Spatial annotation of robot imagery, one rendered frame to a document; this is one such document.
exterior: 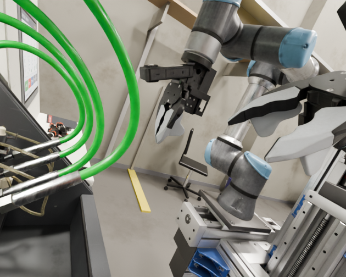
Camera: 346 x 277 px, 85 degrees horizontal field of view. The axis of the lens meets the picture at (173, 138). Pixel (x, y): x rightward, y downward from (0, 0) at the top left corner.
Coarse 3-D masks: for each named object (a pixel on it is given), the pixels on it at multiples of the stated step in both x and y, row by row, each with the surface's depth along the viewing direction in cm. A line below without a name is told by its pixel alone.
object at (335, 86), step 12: (336, 72) 22; (312, 84) 22; (324, 84) 21; (336, 84) 20; (312, 96) 22; (324, 96) 21; (336, 96) 19; (312, 108) 23; (300, 120) 25; (336, 144) 21
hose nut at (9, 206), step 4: (8, 196) 24; (0, 200) 23; (4, 200) 23; (8, 200) 23; (12, 200) 24; (0, 204) 23; (4, 204) 23; (8, 204) 23; (12, 204) 23; (0, 208) 23; (4, 208) 23; (8, 208) 23; (12, 208) 24; (0, 212) 23; (4, 212) 23
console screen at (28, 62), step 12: (24, 12) 60; (36, 24) 88; (24, 36) 60; (24, 60) 61; (36, 60) 89; (24, 72) 61; (36, 72) 90; (24, 84) 62; (36, 84) 91; (24, 96) 62
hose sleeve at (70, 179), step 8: (64, 176) 26; (72, 176) 26; (80, 176) 26; (40, 184) 25; (48, 184) 25; (56, 184) 25; (64, 184) 25; (72, 184) 26; (24, 192) 24; (32, 192) 24; (40, 192) 24; (48, 192) 25; (16, 200) 24; (24, 200) 24; (32, 200) 24
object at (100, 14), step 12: (84, 0) 20; (96, 0) 20; (96, 12) 21; (108, 24) 22; (108, 36) 22; (120, 48) 23; (120, 60) 24; (132, 72) 25; (132, 84) 25; (132, 96) 26; (132, 108) 27; (132, 120) 27; (132, 132) 28; (120, 144) 28; (108, 156) 28; (120, 156) 28; (96, 168) 27
